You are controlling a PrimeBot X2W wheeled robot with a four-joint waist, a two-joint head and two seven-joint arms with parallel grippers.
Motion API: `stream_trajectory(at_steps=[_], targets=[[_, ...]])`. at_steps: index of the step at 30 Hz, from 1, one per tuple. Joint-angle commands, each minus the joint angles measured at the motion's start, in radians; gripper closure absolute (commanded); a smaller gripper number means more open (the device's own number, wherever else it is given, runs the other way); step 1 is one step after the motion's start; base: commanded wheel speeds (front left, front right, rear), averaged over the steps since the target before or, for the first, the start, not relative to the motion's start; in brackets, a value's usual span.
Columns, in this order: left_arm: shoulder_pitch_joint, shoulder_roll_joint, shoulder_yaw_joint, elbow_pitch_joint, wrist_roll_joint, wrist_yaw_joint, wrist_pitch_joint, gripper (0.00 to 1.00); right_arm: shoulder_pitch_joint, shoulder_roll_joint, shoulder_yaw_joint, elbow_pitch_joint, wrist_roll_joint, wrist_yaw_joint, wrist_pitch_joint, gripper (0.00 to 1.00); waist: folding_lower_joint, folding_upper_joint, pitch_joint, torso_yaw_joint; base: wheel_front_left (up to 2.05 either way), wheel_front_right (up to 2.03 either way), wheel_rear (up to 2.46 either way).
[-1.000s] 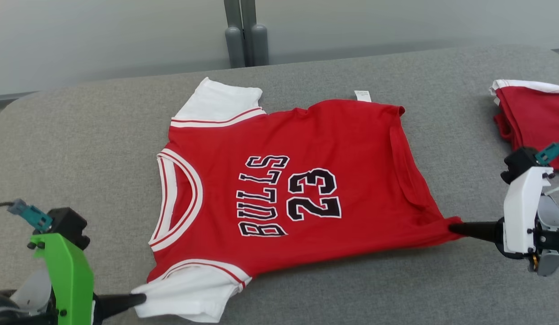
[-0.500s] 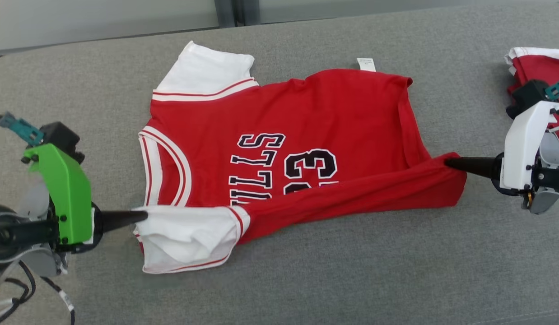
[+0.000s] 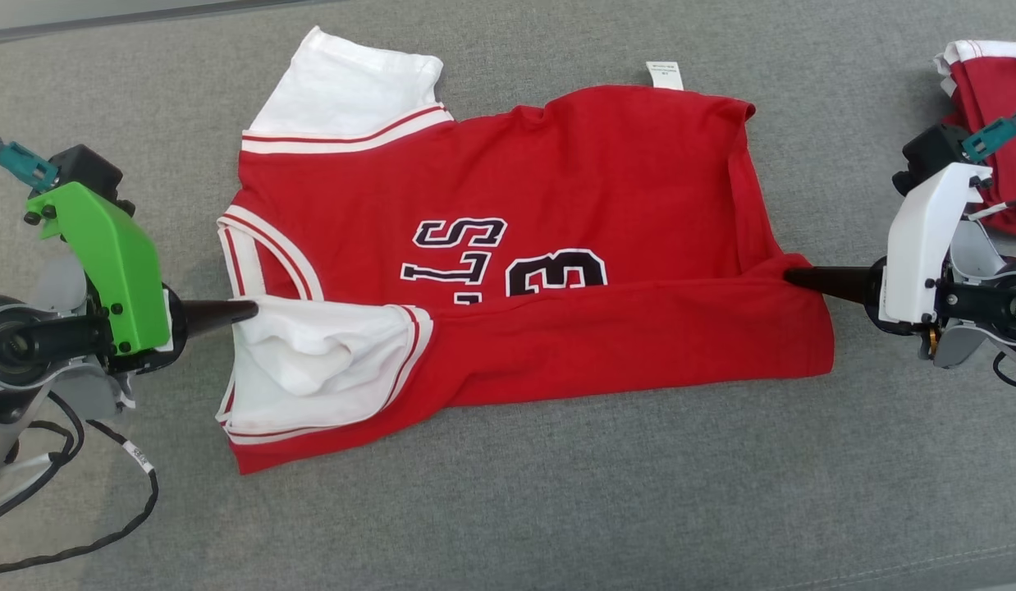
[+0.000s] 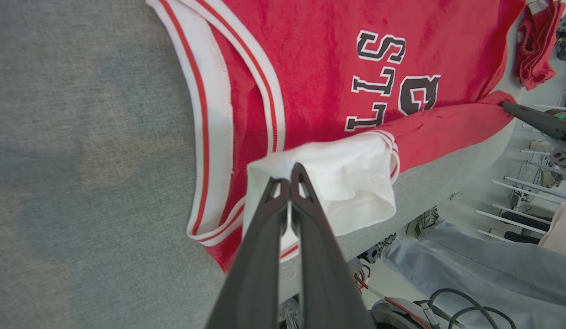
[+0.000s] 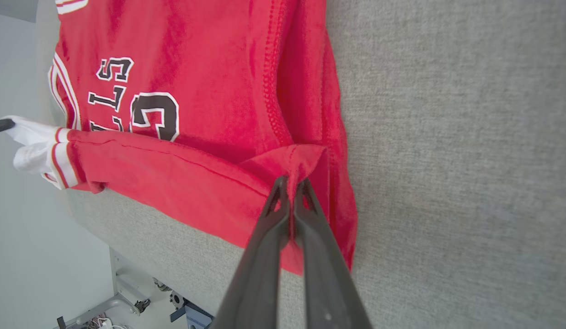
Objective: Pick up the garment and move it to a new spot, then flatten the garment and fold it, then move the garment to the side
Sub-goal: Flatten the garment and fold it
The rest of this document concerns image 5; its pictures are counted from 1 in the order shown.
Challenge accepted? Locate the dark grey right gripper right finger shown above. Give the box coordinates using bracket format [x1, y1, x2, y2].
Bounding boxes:
[293, 178, 373, 329]

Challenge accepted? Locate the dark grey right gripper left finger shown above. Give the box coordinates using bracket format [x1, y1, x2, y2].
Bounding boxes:
[210, 176, 293, 329]

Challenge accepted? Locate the red jersey with white sleeves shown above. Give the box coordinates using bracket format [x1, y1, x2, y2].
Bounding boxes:
[12, 0, 358, 276]

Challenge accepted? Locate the blue plastic part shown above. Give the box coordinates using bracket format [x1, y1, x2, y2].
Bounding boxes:
[170, 298, 215, 329]

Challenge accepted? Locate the grey metal frame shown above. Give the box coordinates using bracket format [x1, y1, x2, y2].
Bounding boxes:
[54, 249, 144, 329]

